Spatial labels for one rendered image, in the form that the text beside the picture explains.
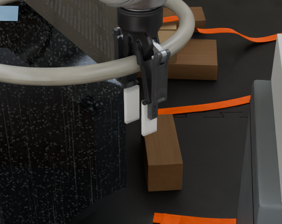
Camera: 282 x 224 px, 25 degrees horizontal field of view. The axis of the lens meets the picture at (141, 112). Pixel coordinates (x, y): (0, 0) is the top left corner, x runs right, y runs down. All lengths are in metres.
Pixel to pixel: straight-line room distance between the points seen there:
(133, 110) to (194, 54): 1.76
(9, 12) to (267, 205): 0.84
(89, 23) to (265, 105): 0.68
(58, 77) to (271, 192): 0.40
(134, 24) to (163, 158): 1.23
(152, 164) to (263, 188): 1.12
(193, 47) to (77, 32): 1.32
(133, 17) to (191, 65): 1.82
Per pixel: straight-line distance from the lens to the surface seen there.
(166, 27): 2.92
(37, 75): 1.06
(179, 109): 2.67
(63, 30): 1.67
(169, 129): 2.36
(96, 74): 1.06
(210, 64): 2.84
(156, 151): 2.25
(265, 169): 1.15
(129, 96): 1.15
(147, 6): 1.02
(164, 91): 1.08
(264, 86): 1.37
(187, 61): 2.86
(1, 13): 1.63
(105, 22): 1.91
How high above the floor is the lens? 1.52
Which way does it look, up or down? 34 degrees down
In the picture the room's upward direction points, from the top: straight up
